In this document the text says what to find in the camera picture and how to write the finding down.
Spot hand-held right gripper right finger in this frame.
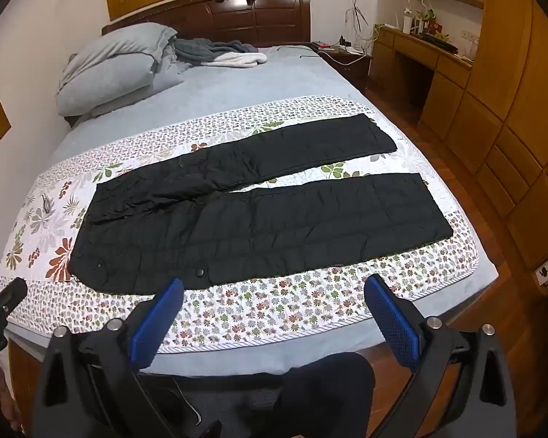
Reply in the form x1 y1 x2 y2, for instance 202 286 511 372
364 274 518 438

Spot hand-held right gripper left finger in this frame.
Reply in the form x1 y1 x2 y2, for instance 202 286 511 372
31 277 186 438

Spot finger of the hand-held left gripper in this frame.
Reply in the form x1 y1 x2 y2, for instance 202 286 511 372
0 277 28 324

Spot black padded pants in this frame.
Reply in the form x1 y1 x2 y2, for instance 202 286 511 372
68 113 454 296

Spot person's leg in dark trousers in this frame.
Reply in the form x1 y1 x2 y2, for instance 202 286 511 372
274 351 376 438

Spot floral quilted bedspread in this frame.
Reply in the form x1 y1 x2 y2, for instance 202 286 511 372
0 95 481 354

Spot light blue pillow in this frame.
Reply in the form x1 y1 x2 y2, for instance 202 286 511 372
56 55 186 117
64 23 179 87

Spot wooden wardrobe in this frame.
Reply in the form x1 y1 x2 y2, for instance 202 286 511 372
418 0 548 284

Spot wooden desk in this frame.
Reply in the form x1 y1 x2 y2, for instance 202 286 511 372
372 23 473 128

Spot bed with blue sheet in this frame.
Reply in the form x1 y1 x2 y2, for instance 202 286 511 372
0 46 501 379

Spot wooden nightstand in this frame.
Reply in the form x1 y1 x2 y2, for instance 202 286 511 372
320 43 373 92

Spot grey knitted blanket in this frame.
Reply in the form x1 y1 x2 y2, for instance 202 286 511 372
174 36 259 67

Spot white fleece cloth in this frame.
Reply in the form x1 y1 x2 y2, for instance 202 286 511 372
212 51 268 69

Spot white desk lamp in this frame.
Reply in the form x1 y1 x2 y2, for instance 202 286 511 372
403 0 434 35

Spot dark wooden headboard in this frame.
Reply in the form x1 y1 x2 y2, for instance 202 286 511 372
101 0 312 49

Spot black cable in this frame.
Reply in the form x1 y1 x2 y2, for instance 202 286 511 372
276 45 321 61

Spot hanging cables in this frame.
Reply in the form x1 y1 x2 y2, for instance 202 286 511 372
347 0 376 51

